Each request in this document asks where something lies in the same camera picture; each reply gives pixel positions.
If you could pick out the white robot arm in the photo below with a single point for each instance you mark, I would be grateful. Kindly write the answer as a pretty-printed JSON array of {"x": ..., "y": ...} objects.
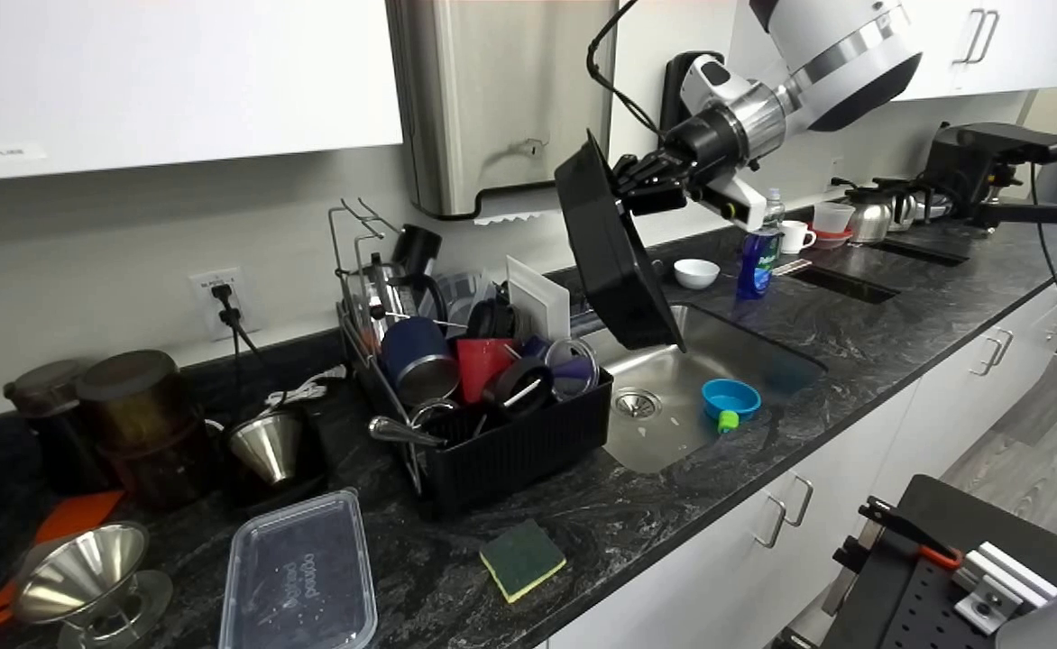
[{"x": 838, "y": 47}]

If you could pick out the large dark brown canister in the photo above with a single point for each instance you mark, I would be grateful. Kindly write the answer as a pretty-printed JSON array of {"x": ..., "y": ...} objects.
[{"x": 133, "y": 415}]

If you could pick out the white wall outlet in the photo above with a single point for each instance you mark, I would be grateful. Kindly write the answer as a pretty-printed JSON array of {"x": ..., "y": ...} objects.
[{"x": 205, "y": 293}]

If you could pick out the blue metal mug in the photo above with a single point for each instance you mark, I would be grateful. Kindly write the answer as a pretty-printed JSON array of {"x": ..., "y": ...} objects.
[{"x": 419, "y": 361}]

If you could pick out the small dark canister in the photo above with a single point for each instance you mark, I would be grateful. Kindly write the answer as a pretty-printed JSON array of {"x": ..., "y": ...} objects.
[{"x": 50, "y": 420}]

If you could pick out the steel funnel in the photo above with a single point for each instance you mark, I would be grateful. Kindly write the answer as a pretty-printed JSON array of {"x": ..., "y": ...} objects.
[{"x": 76, "y": 573}]

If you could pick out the stainless paper towel dispenser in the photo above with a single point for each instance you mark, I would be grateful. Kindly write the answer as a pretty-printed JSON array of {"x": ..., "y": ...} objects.
[{"x": 478, "y": 94}]

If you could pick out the steel ladle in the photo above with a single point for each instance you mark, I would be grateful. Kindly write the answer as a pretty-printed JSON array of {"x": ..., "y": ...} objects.
[{"x": 405, "y": 434}]

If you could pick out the small steel pot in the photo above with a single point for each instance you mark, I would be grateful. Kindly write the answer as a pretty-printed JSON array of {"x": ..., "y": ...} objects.
[{"x": 267, "y": 444}]

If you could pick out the steel sink drain strainer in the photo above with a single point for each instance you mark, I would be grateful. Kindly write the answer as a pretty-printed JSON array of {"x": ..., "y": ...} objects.
[{"x": 635, "y": 403}]

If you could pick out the white plastic container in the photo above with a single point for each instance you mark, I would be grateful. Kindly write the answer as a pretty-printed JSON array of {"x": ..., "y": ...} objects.
[{"x": 535, "y": 302}]

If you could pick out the aluminium extrusion bracket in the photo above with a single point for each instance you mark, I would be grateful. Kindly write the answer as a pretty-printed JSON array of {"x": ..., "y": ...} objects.
[{"x": 1007, "y": 582}]

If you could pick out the stainless steel sink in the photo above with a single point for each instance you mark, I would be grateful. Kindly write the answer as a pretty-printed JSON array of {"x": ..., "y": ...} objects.
[{"x": 672, "y": 434}]

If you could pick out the clear plastic container lid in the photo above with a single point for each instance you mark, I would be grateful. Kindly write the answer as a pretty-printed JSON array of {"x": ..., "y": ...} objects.
[{"x": 297, "y": 578}]

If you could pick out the white bowl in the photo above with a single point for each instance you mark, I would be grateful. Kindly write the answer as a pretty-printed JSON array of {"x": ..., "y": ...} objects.
[{"x": 694, "y": 277}]

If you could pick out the white mug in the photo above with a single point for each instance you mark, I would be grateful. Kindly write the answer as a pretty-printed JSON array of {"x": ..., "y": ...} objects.
[{"x": 793, "y": 236}]

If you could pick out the black robot stand platform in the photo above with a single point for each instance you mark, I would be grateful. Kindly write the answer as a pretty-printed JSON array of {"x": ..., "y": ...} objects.
[{"x": 900, "y": 616}]

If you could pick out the small green toy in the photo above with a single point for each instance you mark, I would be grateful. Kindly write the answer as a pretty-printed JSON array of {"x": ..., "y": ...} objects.
[{"x": 729, "y": 420}]

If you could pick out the white base cabinet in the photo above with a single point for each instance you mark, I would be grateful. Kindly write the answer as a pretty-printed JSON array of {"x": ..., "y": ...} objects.
[{"x": 864, "y": 444}]

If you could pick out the black flat mat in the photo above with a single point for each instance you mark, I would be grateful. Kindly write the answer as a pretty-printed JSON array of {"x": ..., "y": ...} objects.
[{"x": 846, "y": 287}]

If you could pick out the black camera on stand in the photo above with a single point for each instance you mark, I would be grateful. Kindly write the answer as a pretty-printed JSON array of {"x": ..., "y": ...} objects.
[{"x": 982, "y": 157}]

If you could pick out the black flat tray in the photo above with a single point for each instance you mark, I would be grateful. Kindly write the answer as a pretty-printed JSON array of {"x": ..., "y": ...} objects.
[{"x": 927, "y": 247}]

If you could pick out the red cup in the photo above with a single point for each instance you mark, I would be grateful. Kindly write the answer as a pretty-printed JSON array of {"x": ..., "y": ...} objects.
[{"x": 486, "y": 365}]

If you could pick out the black dish rack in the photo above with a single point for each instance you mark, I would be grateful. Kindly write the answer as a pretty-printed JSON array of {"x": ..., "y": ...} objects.
[{"x": 529, "y": 455}]

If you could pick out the black cup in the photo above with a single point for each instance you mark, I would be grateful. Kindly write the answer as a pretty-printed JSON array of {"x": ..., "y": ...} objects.
[{"x": 490, "y": 320}]

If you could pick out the black round mug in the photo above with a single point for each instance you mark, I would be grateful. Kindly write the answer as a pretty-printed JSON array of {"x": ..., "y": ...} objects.
[{"x": 519, "y": 384}]

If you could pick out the clear bluish plastic cup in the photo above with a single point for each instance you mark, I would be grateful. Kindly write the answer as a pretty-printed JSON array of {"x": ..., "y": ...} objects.
[{"x": 571, "y": 365}]

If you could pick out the green yellow sponge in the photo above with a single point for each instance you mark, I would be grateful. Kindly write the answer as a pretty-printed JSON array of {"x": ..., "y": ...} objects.
[{"x": 525, "y": 559}]

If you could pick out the small blue bowl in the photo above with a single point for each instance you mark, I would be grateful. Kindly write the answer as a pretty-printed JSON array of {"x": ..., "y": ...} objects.
[{"x": 729, "y": 396}]

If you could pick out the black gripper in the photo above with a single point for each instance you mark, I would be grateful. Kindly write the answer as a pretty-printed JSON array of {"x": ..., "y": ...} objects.
[{"x": 700, "y": 151}]

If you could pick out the steel kettle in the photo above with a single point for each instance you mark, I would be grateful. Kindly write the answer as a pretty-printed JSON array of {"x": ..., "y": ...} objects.
[{"x": 869, "y": 223}]

